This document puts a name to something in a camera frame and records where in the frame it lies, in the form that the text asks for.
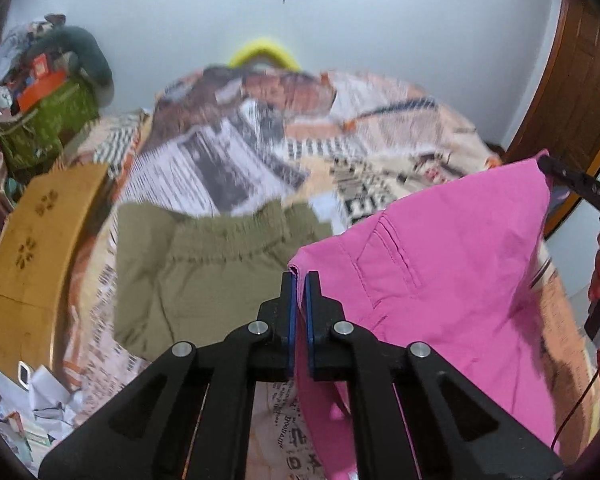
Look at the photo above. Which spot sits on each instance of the small red box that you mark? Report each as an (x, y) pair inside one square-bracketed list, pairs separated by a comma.
[(42, 66)]

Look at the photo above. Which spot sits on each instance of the small white device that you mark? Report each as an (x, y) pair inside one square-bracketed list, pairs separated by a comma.
[(25, 375)]

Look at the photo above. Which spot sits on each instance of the brown wooden door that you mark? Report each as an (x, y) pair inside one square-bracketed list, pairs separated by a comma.
[(580, 85)]

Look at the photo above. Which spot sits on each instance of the green fabric bag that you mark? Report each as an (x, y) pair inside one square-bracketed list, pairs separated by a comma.
[(45, 120)]

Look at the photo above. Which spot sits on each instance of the crumpled white paper pile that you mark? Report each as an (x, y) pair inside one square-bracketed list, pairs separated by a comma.
[(40, 405)]

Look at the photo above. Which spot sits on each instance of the pile of clothes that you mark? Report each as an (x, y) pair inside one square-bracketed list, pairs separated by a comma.
[(17, 40)]

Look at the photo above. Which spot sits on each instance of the orange flat box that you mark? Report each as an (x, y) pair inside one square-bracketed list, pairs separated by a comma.
[(40, 91)]

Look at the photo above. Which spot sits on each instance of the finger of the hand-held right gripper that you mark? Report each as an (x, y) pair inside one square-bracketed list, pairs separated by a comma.
[(580, 185)]

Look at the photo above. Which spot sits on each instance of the wooden lap desk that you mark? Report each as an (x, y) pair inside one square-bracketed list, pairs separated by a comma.
[(35, 260)]

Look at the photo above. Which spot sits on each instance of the printed blanket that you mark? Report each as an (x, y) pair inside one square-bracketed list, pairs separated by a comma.
[(280, 160)]

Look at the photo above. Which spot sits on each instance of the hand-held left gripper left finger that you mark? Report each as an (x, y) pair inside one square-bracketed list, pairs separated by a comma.
[(288, 330)]

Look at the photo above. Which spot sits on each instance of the pink pants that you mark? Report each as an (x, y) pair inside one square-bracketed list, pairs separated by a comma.
[(455, 270)]

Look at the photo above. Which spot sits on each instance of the yellow foam tube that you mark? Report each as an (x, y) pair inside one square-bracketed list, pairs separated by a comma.
[(265, 45)]

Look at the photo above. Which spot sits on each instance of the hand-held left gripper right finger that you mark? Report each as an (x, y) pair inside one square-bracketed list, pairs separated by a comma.
[(310, 330)]

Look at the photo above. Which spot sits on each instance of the wooden bed frame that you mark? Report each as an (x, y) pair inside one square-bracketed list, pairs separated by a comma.
[(495, 151)]

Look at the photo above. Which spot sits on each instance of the grey plush pillow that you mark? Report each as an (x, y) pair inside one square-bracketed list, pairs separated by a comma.
[(87, 52)]

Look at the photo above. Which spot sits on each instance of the olive green pants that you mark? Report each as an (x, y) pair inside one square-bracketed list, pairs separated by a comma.
[(205, 285)]

